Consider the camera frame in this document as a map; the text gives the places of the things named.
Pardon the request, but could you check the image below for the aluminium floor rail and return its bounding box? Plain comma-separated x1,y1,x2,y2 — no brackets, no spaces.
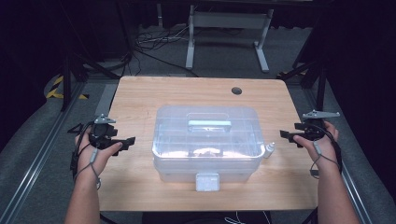
0,83,87,224
304,88,375,224

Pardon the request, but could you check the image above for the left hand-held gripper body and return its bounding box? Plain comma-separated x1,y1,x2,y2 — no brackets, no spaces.
89,114,119,149

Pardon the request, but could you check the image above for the white metal desk frame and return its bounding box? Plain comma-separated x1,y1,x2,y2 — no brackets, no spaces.
184,4,276,75

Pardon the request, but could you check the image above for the tangle of black floor cables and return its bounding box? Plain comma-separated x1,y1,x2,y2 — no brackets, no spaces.
134,23,201,78

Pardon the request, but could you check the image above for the clear plastic storage box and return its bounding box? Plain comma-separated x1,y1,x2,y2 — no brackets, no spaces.
151,105,266,192

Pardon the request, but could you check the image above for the thin white cable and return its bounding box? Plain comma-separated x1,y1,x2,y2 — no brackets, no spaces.
223,211,273,224

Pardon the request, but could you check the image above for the black metal stand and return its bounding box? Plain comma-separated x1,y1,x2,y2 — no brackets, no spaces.
276,18,332,113
58,0,134,113

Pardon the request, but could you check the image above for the small white dropper bottle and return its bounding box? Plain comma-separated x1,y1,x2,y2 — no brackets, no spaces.
263,141,276,160

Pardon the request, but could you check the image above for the grey floor plate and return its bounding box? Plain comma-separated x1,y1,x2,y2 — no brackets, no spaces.
94,82,120,118

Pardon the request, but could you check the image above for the person's right hand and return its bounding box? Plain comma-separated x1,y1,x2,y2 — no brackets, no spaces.
292,120,340,175

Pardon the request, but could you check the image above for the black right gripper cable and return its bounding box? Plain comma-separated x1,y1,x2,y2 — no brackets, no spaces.
321,123,344,174

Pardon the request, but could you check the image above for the grey wrist lanyard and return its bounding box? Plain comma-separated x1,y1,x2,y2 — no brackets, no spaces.
74,147,103,190
309,140,340,180

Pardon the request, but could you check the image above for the person's left hand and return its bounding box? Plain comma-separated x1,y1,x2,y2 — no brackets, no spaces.
75,126,124,184

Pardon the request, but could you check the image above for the yellow and black hazard tape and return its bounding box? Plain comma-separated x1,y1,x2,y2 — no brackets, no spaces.
45,75,90,101

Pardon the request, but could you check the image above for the grey right wrist lanyard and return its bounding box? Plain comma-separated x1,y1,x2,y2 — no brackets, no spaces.
309,140,340,180

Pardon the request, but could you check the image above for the grey left wrist lanyard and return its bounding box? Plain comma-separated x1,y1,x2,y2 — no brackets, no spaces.
74,147,103,190

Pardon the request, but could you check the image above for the dark cloth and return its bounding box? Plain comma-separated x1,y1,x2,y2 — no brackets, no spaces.
141,210,275,224

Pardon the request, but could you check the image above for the black tape floor mark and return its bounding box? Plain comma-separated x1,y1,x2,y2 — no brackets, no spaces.
66,122,86,136

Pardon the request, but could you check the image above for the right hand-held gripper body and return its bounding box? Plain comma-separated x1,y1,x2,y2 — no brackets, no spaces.
302,109,341,141

